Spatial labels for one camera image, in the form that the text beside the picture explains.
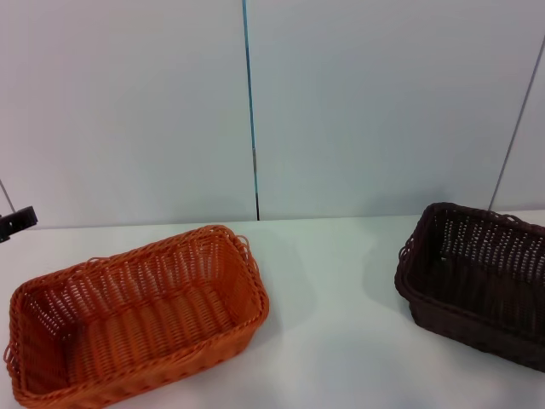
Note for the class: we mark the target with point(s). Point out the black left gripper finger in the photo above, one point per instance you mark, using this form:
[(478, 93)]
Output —
[(19, 221)]

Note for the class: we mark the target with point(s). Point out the orange woven plastic basket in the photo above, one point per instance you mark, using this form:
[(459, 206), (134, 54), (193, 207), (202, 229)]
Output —
[(149, 319)]

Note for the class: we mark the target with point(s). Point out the dark brown woven plastic basket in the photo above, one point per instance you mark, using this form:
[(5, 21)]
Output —
[(468, 298)]

